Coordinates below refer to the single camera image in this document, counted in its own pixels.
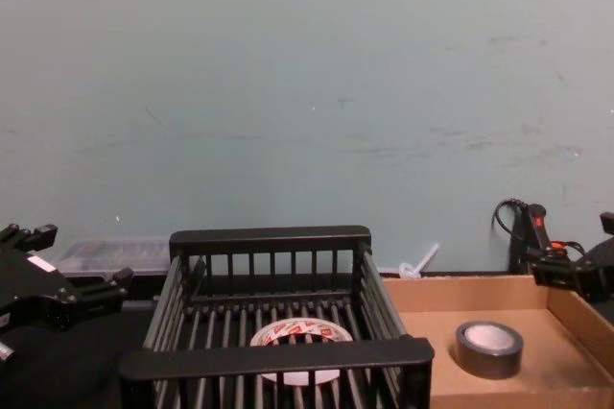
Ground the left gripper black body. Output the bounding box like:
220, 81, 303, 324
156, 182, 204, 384
0, 241, 81, 333

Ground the shallow brown cardboard tray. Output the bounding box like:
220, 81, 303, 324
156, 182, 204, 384
381, 273, 614, 409

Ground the silver tape roll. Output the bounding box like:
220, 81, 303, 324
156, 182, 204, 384
454, 320, 526, 378

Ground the clear plastic case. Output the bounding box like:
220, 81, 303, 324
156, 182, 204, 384
49, 237, 173, 279

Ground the black corded tool red switch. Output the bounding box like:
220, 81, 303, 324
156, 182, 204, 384
491, 198, 589, 277

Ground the black rack with steel bars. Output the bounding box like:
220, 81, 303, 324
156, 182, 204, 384
118, 225, 436, 409

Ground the white three-armed plastic piece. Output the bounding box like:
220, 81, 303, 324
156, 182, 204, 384
377, 241, 441, 281

